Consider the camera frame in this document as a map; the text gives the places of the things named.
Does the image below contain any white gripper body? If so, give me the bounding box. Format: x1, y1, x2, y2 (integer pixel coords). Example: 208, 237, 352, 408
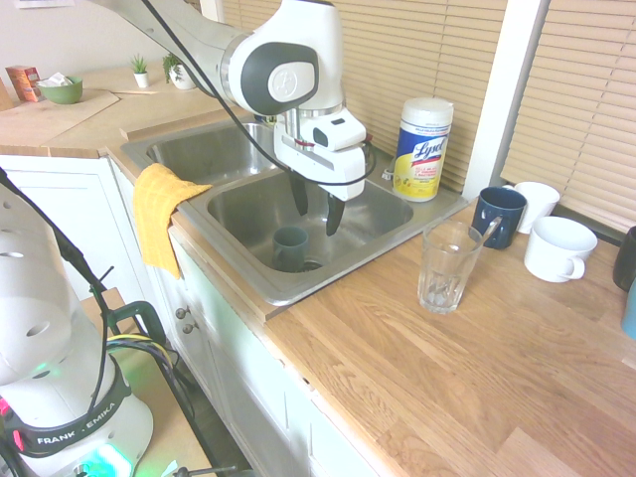
272, 109, 368, 202

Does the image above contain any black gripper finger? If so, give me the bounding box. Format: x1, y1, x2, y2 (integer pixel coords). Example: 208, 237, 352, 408
325, 193, 346, 238
289, 170, 311, 217

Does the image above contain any metal spoon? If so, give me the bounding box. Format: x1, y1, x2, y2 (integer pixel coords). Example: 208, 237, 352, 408
429, 216, 504, 299

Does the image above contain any stainless steel double sink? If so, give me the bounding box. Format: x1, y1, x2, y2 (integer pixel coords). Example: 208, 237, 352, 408
118, 118, 471, 307

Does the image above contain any grey-green mug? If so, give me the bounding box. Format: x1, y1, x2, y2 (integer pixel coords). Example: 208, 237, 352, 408
271, 226, 310, 273

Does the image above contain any Lysol wipes canister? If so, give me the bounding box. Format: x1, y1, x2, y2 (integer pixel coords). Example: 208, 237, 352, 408
392, 96, 456, 203

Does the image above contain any clear drinking glass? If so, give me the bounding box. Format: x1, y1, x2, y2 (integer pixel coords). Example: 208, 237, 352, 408
417, 221, 484, 315

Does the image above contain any yellow dish cloth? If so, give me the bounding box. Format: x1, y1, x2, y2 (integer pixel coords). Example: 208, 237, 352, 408
132, 162, 214, 280

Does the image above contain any bushy potted plant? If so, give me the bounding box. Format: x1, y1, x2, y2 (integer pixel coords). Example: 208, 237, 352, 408
162, 52, 198, 91

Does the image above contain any navy blue mug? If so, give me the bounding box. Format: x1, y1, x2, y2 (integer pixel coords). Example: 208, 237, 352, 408
471, 186, 528, 250

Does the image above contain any green table clamp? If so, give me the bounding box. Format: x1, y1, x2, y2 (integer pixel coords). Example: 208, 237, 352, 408
90, 265, 171, 352

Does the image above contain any white kitchen cabinet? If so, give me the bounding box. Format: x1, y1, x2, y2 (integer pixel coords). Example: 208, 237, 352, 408
0, 153, 394, 477

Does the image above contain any small spiky potted plant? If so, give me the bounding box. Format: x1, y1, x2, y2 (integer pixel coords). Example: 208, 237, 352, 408
129, 53, 150, 89

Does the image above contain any tall white mug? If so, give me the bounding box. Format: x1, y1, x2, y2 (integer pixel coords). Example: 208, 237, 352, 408
501, 181, 561, 235

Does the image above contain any wide white mug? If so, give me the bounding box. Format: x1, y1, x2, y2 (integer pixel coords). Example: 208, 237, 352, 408
524, 216, 599, 283

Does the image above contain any thin wooden board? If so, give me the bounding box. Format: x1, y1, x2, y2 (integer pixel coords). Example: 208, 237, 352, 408
0, 88, 121, 148

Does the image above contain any green bowl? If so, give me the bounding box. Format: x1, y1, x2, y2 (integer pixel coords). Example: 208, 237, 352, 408
38, 76, 84, 105

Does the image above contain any narrow beige window blind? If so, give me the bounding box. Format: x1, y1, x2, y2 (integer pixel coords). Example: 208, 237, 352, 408
500, 0, 636, 235

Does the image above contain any black mug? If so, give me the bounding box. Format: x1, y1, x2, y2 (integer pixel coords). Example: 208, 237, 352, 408
612, 226, 636, 293

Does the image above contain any orange cardboard box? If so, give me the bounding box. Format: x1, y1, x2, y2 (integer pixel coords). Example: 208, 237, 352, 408
5, 65, 46, 103

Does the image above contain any light blue cup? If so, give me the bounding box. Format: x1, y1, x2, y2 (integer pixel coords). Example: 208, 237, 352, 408
620, 277, 636, 342

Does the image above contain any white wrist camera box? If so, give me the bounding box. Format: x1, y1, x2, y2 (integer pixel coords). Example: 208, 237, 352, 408
311, 109, 369, 153

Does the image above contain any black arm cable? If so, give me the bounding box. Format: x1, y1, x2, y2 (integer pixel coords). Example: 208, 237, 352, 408
140, 0, 380, 188

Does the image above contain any white window frame post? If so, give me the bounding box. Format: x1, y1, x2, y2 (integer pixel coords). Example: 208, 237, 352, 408
461, 0, 548, 198

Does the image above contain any yellow and blue wire bundle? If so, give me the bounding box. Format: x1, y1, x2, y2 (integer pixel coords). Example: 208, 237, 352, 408
102, 332, 196, 398

